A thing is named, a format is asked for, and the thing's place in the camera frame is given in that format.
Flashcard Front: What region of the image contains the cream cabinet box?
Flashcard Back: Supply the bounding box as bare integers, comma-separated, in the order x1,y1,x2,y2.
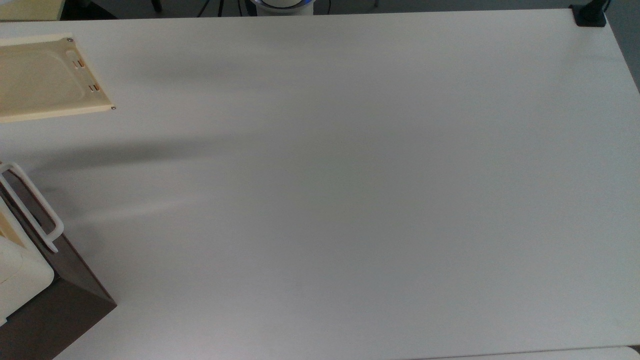
0,199,55,327

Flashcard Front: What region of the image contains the black table clamp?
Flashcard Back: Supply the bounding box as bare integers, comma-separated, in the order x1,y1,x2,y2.
569,0,612,28

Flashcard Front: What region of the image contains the yellow wooden furniture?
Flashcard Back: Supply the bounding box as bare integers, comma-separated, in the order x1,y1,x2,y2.
0,0,66,22

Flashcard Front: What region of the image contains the white robot base blue ring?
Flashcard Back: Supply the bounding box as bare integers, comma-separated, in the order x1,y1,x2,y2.
248,0,316,16

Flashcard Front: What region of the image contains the white cabinet handle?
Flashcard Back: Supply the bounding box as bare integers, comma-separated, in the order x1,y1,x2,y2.
0,162,65,253

